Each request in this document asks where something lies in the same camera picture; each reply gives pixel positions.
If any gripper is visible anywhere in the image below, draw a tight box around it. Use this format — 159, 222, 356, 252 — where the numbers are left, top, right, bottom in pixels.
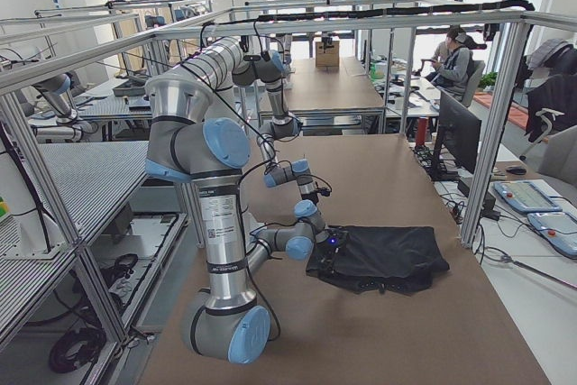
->
316, 230, 338, 252
301, 191, 319, 205

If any black printed t-shirt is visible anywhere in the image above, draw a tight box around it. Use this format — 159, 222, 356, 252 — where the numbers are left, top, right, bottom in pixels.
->
306, 225, 450, 294

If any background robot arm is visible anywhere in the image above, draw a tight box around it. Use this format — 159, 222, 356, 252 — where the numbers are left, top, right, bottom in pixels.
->
31, 73, 98, 142

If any red thermos bottle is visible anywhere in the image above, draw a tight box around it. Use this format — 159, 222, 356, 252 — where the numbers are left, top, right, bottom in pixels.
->
415, 116, 429, 147

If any cardboard box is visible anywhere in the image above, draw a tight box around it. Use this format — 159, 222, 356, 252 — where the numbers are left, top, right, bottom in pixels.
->
315, 40, 340, 68

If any black Huawei monitor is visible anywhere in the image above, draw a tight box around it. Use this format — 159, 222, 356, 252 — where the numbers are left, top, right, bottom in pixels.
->
428, 94, 481, 181

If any person with headset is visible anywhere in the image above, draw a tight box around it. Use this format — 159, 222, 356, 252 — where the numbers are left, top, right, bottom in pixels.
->
426, 26, 474, 101

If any blue teach pendant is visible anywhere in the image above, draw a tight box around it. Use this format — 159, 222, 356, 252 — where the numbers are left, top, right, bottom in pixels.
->
527, 212, 576, 259
492, 180, 562, 214

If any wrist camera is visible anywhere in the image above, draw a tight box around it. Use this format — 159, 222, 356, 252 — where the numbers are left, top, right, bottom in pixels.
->
319, 227, 349, 273
315, 183, 333, 197

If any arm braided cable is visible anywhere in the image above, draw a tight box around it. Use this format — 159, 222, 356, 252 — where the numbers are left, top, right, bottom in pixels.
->
197, 19, 316, 345

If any aluminium frame post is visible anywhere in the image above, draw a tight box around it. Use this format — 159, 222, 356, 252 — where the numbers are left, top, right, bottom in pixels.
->
461, 21, 530, 249

